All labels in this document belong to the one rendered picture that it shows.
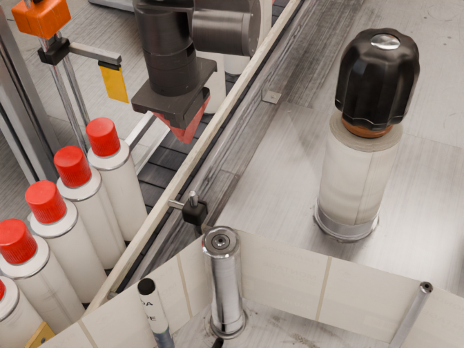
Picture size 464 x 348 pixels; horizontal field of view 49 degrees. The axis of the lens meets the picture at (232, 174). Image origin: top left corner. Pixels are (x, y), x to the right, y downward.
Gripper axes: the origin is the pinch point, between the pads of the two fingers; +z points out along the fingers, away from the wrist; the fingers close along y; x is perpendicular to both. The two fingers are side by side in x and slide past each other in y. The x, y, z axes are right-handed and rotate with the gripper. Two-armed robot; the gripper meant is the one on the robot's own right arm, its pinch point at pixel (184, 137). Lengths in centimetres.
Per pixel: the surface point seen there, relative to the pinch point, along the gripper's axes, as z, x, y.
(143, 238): 10.5, 2.6, -10.3
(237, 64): 10.6, 5.6, 29.2
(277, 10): 13, 6, 52
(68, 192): -2.8, 6.8, -15.0
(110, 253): 9.7, 5.1, -14.3
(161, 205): 10.2, 2.8, -4.6
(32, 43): 96, 158, 117
